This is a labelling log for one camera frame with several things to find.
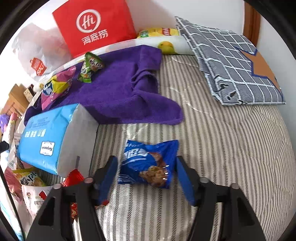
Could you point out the pink strawberry snack bag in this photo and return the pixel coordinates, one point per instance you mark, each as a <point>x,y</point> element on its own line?
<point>14,185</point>

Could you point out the red snack packet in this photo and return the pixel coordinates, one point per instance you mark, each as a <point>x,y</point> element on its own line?
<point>98,193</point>

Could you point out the white Miniso plastic bag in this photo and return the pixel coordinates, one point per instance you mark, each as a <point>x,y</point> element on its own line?
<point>40,51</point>

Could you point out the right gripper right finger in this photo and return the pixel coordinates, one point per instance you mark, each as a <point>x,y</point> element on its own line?
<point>239,221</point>

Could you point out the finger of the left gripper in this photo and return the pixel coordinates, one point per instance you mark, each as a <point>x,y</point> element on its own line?
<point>4,146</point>

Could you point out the yellow Lay's chip bag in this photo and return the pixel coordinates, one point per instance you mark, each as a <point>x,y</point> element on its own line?
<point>157,32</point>

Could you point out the red Haidilao paper bag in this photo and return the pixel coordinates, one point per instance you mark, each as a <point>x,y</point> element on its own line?
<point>88,25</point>

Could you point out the purple towel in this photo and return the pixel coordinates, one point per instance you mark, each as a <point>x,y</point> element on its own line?
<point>125,90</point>

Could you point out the wooden headboard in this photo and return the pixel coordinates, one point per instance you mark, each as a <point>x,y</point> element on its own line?
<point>17,102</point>

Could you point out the brown wooden door frame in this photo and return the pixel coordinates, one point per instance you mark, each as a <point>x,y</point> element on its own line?
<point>252,20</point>

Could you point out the pink yellow potato-stick bag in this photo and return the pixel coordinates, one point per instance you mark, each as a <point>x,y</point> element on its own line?
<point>58,86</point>

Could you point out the colourful pillow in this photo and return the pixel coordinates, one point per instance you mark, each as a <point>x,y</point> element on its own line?
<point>8,123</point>

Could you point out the grey checked folded cloth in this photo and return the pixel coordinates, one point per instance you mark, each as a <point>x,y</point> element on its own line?
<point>236,72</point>

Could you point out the striped mattress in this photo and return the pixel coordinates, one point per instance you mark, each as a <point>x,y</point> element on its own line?
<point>248,145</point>

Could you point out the blue cookie packet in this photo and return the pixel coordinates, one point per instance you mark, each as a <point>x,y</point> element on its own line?
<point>148,164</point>

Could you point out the green snack packet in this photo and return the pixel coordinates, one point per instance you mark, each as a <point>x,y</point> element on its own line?
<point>92,63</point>

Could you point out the pale pink pastry packet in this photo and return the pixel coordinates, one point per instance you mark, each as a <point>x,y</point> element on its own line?
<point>34,196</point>

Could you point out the blue tissue pack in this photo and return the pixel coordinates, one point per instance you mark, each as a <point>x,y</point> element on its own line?
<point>60,140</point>

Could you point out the yellow triangular snack packet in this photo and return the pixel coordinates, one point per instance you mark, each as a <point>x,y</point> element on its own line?
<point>29,177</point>

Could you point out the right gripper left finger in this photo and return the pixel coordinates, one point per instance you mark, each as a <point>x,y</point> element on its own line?
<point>53,220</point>

